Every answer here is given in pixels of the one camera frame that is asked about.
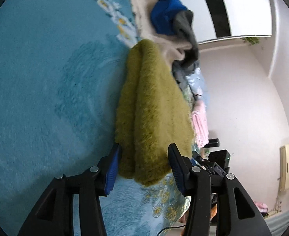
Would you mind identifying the olive green knit sweater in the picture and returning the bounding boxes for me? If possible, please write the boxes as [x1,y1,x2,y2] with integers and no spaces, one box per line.
[115,39,194,187]

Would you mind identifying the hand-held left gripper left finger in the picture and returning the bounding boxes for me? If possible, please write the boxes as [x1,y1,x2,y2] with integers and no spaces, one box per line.
[17,143,122,236]

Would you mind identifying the pink item on floor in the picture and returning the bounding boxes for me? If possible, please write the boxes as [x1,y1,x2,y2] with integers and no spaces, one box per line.
[254,201,269,213]

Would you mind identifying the grey garment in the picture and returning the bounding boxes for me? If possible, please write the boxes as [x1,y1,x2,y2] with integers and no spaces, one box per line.
[172,10,200,69]

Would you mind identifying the light blue floral quilt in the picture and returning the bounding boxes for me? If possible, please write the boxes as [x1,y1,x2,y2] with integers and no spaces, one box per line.
[174,64,210,106]

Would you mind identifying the green plant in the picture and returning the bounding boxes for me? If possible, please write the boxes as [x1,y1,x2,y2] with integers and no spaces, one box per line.
[241,37,261,47]

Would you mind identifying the pink folded cloth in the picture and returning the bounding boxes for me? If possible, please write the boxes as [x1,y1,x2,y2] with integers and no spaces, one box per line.
[191,101,210,148]

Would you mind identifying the cream knit sweater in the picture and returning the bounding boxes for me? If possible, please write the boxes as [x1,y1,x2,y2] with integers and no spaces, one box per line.
[127,0,193,61]

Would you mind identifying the blue garment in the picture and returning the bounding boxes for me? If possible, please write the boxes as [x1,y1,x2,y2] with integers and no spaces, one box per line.
[150,0,188,35]

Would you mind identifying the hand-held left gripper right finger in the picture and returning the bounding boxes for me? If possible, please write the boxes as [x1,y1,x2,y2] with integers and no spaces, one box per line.
[168,143,274,236]

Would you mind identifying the white glossy wardrobe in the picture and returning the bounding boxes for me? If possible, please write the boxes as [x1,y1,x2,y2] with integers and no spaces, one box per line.
[163,0,275,45]

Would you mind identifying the black cable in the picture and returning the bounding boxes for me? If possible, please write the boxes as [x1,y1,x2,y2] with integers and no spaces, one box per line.
[157,224,186,236]

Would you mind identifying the beige wall unit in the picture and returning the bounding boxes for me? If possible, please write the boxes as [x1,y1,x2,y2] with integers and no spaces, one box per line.
[279,143,289,192]

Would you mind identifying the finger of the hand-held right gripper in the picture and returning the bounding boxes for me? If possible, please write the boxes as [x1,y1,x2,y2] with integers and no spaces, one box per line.
[191,151,214,171]

